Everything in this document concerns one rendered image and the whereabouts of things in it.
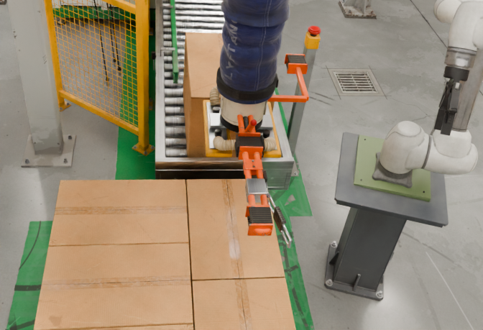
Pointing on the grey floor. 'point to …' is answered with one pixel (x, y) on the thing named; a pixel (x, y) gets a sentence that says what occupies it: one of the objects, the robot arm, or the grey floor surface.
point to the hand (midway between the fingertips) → (442, 129)
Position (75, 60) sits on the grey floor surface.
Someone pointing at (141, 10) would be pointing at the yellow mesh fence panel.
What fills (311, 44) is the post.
